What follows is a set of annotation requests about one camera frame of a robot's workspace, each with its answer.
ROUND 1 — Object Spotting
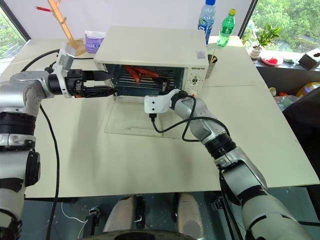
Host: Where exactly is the large black rounded object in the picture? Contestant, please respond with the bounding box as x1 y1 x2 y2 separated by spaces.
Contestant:
282 87 320 200

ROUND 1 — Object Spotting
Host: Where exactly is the wooden branch rack stand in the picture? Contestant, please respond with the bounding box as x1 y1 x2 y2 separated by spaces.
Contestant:
46 0 87 57

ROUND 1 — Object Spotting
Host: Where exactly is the beige rounded leg shell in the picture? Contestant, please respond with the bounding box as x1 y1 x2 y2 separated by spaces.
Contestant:
176 193 205 236
103 195 137 234

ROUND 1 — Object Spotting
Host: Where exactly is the brown tissue box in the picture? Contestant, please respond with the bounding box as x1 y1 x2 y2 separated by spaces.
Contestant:
298 48 320 72

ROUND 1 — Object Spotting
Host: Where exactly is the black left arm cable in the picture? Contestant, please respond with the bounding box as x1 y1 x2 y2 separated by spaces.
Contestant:
20 49 61 240

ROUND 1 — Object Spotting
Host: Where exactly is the potted green plant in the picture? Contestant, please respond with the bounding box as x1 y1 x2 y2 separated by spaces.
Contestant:
249 24 284 60

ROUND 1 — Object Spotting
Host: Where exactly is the green soda bottle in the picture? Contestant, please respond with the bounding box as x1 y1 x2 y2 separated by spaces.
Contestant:
216 8 237 48

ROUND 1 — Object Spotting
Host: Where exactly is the cream toaster oven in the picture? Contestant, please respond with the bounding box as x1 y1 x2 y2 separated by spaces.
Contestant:
93 25 209 100

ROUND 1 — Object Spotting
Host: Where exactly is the wooden stick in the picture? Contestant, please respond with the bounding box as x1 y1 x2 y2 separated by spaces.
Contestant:
210 42 217 64

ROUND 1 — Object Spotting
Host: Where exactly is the plate with red fruit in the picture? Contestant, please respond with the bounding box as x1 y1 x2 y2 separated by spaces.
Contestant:
259 52 285 67

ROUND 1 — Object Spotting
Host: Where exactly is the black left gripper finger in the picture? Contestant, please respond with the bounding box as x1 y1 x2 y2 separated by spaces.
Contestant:
83 70 113 82
83 85 118 99

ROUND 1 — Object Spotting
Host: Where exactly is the white floor cable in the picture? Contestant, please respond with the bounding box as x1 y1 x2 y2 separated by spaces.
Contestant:
60 201 89 224

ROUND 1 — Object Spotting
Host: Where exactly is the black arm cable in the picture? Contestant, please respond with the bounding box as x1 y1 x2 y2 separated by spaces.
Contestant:
148 95 226 144
20 49 61 240

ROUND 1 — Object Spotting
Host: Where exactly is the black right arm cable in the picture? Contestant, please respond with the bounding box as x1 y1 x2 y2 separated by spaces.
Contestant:
148 95 226 144

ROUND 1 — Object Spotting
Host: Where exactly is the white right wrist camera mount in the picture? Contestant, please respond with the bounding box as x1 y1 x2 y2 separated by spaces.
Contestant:
144 89 176 115

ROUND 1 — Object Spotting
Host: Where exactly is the glass toaster oven door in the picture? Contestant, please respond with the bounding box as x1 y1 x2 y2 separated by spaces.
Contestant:
103 95 176 139

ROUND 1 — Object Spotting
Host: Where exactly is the purple tissue pack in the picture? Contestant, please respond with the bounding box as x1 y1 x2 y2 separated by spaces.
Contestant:
84 30 106 54

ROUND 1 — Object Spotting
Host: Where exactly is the red sausage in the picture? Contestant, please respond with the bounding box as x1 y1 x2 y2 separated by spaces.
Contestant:
131 66 160 78
124 65 142 83

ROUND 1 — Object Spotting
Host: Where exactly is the beige holder cup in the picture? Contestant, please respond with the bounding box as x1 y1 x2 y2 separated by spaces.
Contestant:
206 53 219 80

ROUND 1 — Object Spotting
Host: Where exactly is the metal wire oven tray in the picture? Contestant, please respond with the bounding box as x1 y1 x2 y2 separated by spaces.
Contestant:
115 64 182 89

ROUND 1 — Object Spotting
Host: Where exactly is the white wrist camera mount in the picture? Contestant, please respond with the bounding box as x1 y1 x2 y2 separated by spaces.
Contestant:
55 41 77 99
144 89 176 115

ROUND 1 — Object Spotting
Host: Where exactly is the yellow bottle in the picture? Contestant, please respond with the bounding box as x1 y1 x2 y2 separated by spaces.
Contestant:
295 81 320 98

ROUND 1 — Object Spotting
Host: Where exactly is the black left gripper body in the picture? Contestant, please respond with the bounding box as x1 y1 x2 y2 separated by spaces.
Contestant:
65 69 87 99

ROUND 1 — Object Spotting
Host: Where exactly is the clear plastic bag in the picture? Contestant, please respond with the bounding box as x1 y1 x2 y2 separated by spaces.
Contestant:
274 92 299 112

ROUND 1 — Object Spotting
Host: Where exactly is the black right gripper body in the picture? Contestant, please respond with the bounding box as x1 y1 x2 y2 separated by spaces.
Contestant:
157 77 172 95

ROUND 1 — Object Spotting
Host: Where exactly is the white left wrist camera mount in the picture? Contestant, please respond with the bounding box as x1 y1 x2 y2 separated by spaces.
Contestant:
55 41 77 99

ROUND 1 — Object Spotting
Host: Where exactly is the blue label water bottle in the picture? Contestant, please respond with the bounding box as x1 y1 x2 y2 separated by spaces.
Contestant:
197 0 217 46

